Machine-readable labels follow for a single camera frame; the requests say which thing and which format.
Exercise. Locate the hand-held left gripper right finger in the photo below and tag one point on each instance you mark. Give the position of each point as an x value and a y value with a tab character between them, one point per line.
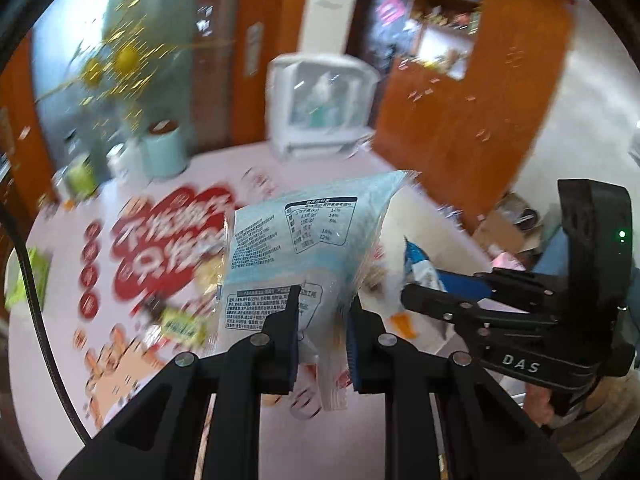
353	350

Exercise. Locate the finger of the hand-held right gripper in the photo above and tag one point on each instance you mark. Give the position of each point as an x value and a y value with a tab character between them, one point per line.
515	285
440	305

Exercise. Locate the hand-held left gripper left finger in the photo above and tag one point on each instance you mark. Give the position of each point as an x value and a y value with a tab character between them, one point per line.
294	345

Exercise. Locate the blue and white snack packet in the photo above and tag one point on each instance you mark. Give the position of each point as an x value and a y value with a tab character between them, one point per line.
420	265

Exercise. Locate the light blue snack packet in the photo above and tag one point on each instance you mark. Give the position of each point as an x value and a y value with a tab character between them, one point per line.
300	240

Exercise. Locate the person's right hand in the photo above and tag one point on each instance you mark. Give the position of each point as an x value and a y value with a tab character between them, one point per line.
542	400

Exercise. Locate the pink plastic stool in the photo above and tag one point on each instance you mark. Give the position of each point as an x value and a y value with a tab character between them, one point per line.
506	262

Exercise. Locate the blue chair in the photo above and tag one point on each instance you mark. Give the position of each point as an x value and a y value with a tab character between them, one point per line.
550	255

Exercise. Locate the cardboard box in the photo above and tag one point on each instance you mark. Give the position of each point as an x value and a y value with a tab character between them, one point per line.
502	235

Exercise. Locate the green snack packet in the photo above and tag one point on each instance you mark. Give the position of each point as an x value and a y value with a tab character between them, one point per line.
182	327

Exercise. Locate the mint green canister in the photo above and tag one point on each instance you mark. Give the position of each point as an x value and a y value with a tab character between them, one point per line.
165	152

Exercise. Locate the white storage cabinet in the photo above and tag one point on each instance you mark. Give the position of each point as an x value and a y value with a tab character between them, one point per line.
320	105

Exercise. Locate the white bottle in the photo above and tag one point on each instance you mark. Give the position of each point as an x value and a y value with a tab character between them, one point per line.
125	165

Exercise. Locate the green jar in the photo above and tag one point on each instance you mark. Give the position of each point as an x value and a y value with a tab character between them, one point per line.
81	180

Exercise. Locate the green tissue box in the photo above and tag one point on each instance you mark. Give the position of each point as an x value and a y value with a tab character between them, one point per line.
27	280

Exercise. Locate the golden decorative plant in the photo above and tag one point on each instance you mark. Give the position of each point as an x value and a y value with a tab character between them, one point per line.
125	57

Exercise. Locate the sliding glass door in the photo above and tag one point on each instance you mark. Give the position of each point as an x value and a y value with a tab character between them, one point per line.
165	35

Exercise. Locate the wooden wall cabinet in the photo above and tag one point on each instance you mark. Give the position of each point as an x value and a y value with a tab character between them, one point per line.
450	125

